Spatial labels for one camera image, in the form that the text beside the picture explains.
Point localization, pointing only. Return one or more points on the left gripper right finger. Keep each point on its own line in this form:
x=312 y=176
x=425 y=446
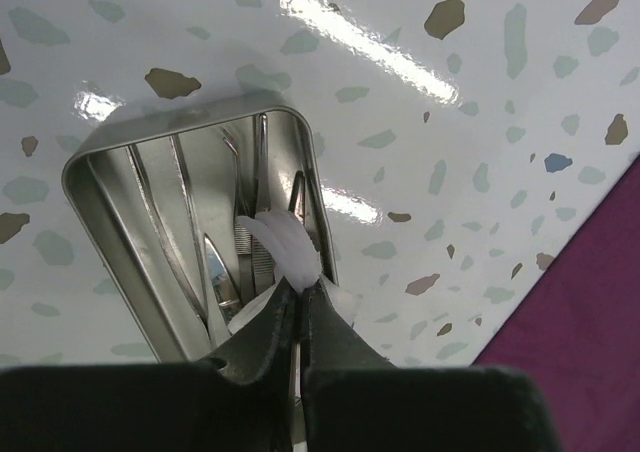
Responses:
x=356 y=400

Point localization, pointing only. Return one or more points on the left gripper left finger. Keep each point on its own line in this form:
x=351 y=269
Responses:
x=235 y=399

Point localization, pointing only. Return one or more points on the metal instrument tray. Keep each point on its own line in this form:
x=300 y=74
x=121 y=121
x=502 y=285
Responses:
x=274 y=141

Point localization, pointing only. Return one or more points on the steel hemostat clamp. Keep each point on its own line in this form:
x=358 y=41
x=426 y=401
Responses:
x=300 y=204

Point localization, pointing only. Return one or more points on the purple cloth mat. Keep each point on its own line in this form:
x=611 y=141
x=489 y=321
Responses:
x=577 y=332

